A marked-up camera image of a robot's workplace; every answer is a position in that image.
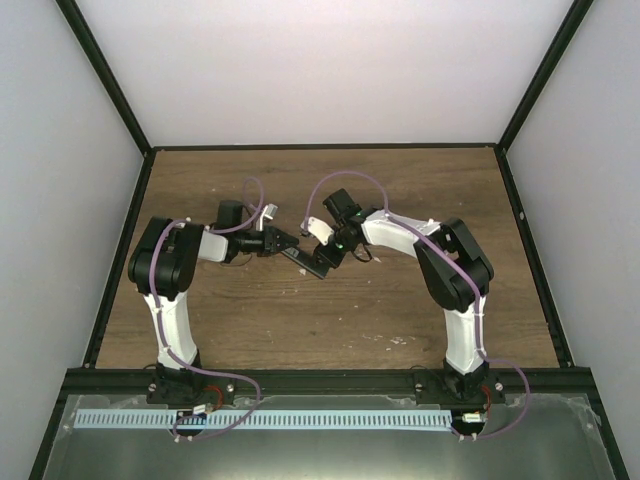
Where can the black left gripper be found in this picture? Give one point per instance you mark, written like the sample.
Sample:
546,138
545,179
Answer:
270,240

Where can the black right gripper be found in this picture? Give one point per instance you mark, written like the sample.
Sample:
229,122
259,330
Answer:
330,260

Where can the black remote control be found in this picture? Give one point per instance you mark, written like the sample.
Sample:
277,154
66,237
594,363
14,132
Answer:
307,262

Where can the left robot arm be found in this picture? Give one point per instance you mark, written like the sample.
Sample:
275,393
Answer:
162,267

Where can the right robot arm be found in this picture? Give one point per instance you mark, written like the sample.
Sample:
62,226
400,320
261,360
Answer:
456,272

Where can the metal front plate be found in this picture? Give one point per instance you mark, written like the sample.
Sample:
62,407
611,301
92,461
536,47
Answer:
547,436

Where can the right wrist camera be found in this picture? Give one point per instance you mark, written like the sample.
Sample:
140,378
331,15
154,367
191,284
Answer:
318,229

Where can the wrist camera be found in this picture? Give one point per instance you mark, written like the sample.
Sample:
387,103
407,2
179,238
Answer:
265,216
318,229

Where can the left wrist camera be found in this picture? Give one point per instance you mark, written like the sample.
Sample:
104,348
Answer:
265,216

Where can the light blue slotted cable duct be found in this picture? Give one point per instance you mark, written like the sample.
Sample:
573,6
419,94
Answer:
404,420

